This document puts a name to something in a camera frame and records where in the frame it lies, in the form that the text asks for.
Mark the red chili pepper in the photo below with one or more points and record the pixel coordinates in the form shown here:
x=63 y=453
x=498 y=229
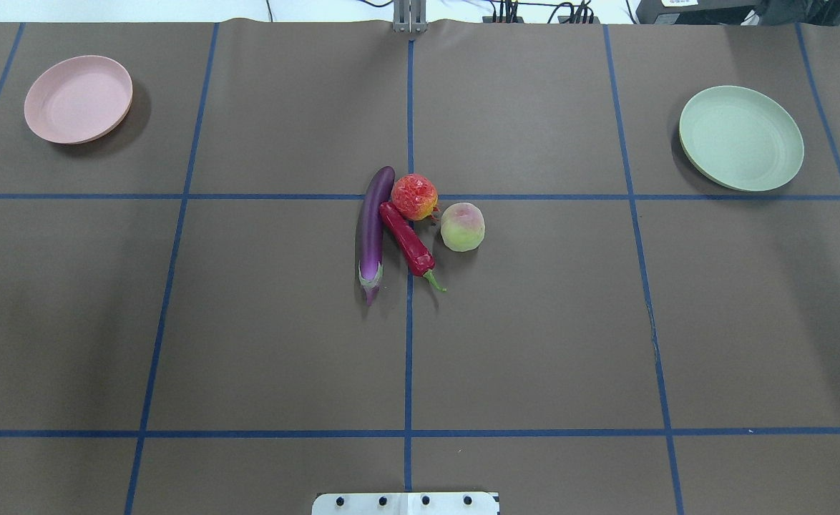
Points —
x=419 y=259

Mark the green pink peach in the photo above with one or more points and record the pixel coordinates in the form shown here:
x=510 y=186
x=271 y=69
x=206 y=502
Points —
x=463 y=227

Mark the red orange pomegranate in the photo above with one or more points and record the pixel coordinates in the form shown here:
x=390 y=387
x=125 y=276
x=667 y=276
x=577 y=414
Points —
x=415 y=197

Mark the purple eggplant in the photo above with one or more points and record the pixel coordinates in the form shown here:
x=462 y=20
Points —
x=370 y=261

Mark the brown table mat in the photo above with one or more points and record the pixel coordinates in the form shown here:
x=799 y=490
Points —
x=182 y=329

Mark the black power strip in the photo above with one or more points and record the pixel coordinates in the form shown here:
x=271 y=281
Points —
x=564 y=16

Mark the light green plate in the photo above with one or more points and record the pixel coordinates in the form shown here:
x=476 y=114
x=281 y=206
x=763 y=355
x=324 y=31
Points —
x=741 y=139

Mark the pink plate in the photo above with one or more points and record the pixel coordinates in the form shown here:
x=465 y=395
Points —
x=79 y=100

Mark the grey aluminium frame post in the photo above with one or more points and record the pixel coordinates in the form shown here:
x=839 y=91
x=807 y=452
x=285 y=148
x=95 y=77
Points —
x=410 y=16

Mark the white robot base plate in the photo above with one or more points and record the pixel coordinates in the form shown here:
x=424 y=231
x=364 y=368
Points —
x=442 y=502

